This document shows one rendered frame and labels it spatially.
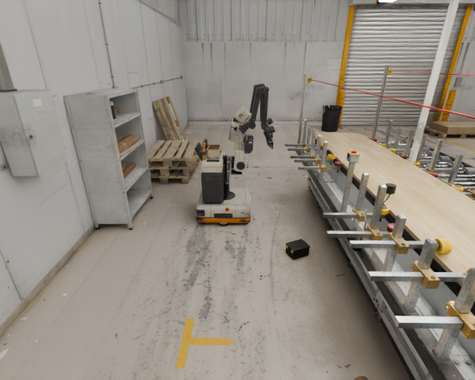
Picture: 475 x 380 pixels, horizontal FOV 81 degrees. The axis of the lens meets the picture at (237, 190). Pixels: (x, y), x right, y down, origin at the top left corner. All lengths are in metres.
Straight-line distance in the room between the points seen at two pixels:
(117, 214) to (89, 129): 1.01
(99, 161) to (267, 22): 7.05
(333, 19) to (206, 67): 3.86
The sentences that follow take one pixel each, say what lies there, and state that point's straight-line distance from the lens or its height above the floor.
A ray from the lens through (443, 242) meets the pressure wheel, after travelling 1.86.
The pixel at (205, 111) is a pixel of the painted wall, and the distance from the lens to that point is 9.42.
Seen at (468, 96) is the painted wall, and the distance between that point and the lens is 11.65.
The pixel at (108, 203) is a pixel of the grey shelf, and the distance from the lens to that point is 3.58.
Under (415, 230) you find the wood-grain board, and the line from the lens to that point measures 2.06.
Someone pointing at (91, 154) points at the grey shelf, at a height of 0.95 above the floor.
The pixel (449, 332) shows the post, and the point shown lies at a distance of 1.51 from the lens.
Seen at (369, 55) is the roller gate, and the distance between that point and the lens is 9.93.
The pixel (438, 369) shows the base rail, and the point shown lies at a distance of 1.59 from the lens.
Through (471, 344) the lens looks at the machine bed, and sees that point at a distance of 1.80.
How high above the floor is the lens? 1.84
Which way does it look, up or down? 24 degrees down
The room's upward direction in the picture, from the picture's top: straight up
